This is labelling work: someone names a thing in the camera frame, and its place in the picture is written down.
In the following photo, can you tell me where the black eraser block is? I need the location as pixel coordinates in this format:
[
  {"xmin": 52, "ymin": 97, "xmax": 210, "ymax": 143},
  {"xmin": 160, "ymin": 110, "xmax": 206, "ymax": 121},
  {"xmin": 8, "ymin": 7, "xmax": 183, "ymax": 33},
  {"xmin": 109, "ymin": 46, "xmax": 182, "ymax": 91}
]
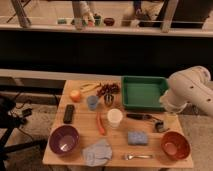
[{"xmin": 63, "ymin": 104, "xmax": 75, "ymax": 124}]

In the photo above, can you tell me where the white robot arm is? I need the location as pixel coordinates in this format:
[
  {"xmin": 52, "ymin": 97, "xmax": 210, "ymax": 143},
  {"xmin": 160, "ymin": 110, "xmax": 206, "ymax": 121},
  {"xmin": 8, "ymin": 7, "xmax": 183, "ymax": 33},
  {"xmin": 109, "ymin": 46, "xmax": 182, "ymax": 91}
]
[{"xmin": 159, "ymin": 66, "xmax": 213, "ymax": 117}]

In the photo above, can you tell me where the bunch of dark grapes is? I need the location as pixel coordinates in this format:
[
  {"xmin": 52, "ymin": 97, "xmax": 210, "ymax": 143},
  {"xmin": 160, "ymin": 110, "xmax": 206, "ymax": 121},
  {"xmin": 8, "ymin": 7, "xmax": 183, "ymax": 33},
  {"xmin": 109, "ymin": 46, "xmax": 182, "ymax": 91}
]
[{"xmin": 97, "ymin": 83, "xmax": 120, "ymax": 97}]

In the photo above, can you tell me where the small metal cup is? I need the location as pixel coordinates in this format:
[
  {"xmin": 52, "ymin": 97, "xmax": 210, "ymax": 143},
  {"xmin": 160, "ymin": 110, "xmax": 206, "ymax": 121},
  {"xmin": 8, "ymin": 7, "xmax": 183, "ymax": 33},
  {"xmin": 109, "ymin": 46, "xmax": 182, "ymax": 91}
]
[{"xmin": 104, "ymin": 94, "xmax": 114, "ymax": 107}]

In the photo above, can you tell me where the yellow banana peel toy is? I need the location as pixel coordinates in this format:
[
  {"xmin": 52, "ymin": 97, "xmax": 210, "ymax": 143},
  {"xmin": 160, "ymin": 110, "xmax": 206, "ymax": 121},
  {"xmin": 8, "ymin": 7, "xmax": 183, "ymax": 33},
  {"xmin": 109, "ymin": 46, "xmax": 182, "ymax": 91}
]
[{"xmin": 80, "ymin": 83, "xmax": 101, "ymax": 93}]

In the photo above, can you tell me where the blue plastic cup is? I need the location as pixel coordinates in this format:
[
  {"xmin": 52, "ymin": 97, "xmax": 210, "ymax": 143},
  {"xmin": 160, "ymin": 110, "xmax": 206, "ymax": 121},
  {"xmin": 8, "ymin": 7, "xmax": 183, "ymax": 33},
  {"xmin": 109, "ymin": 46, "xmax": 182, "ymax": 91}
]
[{"xmin": 87, "ymin": 95, "xmax": 99, "ymax": 110}]

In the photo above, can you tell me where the white paper cup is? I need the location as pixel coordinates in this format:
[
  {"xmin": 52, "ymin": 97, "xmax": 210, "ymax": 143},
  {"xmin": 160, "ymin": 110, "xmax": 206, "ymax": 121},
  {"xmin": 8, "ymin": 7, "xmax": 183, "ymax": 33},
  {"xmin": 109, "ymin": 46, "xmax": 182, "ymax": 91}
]
[{"xmin": 107, "ymin": 108, "xmax": 123, "ymax": 128}]

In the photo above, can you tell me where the green plastic tray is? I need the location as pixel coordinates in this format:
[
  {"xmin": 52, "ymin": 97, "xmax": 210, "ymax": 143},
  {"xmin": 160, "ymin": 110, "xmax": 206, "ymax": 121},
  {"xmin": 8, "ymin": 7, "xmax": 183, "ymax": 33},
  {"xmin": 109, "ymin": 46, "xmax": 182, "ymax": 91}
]
[{"xmin": 121, "ymin": 76, "xmax": 168, "ymax": 111}]

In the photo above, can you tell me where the orange fruit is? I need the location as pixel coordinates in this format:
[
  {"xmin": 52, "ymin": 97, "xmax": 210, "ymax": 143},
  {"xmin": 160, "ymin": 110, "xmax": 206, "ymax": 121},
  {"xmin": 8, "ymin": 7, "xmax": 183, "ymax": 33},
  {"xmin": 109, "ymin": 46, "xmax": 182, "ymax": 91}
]
[{"xmin": 70, "ymin": 90, "xmax": 81, "ymax": 102}]

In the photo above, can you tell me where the wooden table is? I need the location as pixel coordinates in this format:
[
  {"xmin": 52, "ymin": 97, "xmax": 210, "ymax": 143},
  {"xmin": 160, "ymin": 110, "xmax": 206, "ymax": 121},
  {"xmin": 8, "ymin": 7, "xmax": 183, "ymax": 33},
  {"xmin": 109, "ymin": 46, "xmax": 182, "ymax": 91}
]
[{"xmin": 42, "ymin": 79, "xmax": 195, "ymax": 169}]

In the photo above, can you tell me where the blue sponge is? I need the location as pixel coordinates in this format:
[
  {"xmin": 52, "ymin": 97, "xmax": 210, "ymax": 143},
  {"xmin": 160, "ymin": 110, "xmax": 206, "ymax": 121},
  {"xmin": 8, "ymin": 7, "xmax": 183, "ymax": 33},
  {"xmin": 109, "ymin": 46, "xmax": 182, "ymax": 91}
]
[{"xmin": 128, "ymin": 131, "xmax": 148, "ymax": 145}]

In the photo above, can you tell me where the small black clip object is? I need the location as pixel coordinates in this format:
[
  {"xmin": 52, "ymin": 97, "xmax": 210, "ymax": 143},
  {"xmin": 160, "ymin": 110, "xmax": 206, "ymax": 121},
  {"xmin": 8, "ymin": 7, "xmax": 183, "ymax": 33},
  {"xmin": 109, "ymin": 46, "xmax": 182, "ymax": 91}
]
[{"xmin": 155, "ymin": 121, "xmax": 168, "ymax": 133}]

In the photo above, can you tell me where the grey cloth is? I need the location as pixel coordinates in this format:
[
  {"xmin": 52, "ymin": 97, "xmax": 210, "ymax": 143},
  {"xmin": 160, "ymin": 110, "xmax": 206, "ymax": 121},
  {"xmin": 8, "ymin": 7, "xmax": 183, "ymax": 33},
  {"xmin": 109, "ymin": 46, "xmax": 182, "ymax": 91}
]
[{"xmin": 82, "ymin": 139, "xmax": 112, "ymax": 167}]

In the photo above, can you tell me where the purple bowl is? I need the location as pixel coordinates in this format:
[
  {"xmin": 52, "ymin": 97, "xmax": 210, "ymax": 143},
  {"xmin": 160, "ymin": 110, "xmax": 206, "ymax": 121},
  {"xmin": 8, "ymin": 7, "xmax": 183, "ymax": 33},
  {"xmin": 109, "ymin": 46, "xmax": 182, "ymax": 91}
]
[{"xmin": 49, "ymin": 125, "xmax": 80, "ymax": 156}]

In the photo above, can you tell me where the silver fork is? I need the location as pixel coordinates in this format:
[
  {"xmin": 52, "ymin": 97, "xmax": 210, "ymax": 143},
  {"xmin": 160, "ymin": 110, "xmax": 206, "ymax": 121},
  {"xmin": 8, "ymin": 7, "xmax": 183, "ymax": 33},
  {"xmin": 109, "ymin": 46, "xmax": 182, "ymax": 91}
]
[{"xmin": 124, "ymin": 154, "xmax": 153, "ymax": 160}]

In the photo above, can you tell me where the red-orange bowl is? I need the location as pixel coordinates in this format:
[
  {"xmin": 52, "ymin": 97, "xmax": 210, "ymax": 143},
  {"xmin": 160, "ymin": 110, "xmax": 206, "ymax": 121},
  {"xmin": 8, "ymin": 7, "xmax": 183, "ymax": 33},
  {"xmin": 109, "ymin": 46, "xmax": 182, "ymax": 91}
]
[{"xmin": 161, "ymin": 131, "xmax": 191, "ymax": 161}]

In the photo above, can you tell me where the black handled tool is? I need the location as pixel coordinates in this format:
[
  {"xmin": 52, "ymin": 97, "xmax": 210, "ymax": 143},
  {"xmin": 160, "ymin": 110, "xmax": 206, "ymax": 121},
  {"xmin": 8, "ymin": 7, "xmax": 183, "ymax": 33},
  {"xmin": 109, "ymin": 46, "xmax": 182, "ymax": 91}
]
[{"xmin": 126, "ymin": 114, "xmax": 153, "ymax": 120}]

